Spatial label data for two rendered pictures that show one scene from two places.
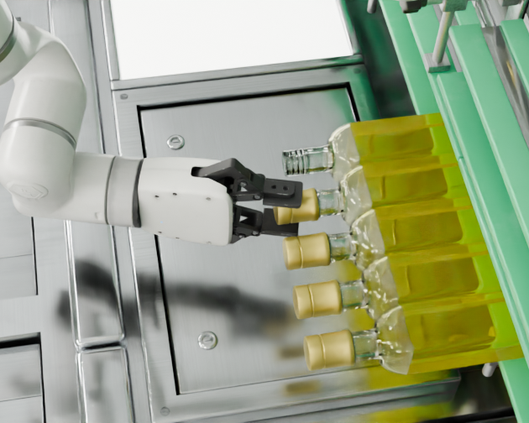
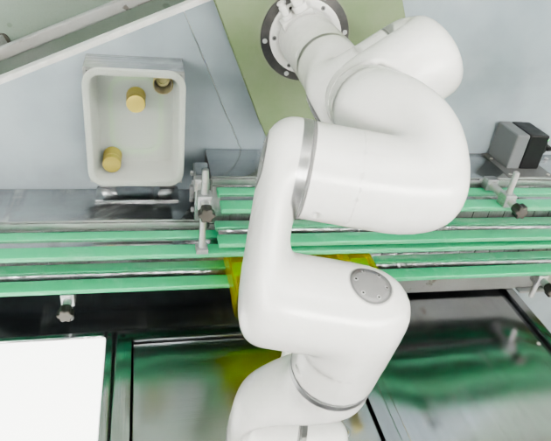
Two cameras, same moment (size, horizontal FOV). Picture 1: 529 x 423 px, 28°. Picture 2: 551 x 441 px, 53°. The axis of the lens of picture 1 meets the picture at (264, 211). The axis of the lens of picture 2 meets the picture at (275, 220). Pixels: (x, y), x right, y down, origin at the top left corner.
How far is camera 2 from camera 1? 1.01 m
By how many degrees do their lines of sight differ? 66
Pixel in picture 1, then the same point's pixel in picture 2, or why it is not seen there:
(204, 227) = not seen: hidden behind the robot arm
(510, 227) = (324, 236)
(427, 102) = (196, 280)
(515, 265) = (346, 238)
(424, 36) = (177, 251)
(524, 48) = (239, 190)
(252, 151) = (185, 400)
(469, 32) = (226, 204)
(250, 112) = (148, 399)
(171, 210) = not seen: hidden behind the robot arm
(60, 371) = not seen: outside the picture
